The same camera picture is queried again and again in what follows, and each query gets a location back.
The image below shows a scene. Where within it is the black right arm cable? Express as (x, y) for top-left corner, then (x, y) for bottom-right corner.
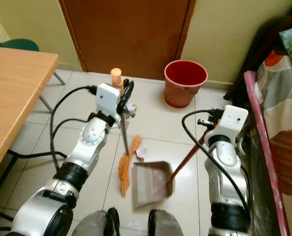
(180, 109), (252, 217)

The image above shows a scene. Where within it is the black metal table leg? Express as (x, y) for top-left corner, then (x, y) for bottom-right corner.
(0, 149), (56, 197)

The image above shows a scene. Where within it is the grey left robot leg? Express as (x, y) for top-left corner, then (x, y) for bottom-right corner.
(70, 207), (121, 236)

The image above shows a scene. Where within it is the grey dustpan with red handle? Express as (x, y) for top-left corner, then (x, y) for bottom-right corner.
(132, 134), (209, 208)

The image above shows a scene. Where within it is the pink bed frame rail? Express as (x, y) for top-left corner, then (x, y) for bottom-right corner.
(243, 70), (290, 236)

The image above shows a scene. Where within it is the patterned grey orange blanket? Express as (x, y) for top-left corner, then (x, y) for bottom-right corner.
(257, 49), (292, 197)

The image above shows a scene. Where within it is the grey robot leg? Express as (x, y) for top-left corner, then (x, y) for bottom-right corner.
(70, 207), (121, 236)
(147, 209), (186, 236)

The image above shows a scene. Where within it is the green chair with grey legs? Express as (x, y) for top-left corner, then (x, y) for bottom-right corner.
(0, 29), (65, 113)

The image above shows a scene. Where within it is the orange broom with grey pole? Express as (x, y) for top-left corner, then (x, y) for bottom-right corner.
(110, 67), (143, 197)

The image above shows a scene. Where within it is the white paper scrap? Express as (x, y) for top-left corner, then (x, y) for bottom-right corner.
(135, 147), (147, 162)

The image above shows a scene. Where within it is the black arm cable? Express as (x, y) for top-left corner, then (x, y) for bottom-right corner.
(180, 109), (252, 217)
(49, 85), (98, 173)

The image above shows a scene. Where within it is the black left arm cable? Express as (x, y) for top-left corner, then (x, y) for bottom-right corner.
(49, 85), (98, 173)

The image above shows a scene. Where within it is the red plastic bucket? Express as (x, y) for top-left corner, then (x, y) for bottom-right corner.
(164, 59), (208, 109)

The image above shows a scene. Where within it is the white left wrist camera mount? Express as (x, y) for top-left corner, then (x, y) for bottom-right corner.
(95, 83), (122, 117)

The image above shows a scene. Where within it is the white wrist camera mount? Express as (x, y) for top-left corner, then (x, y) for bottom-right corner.
(215, 104), (249, 132)
(95, 83), (122, 117)

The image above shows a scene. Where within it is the grey right robot leg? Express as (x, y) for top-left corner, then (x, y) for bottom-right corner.
(147, 209), (186, 236)

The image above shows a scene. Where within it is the brown wooden door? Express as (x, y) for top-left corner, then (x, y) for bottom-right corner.
(58, 0), (197, 81)

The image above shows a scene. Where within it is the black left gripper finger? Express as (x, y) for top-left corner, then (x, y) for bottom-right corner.
(120, 79), (135, 105)

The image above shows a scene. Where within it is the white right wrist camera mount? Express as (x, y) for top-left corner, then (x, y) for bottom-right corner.
(215, 104), (249, 132)

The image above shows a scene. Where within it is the black cloth on bed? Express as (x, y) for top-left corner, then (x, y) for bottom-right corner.
(224, 12), (292, 101)

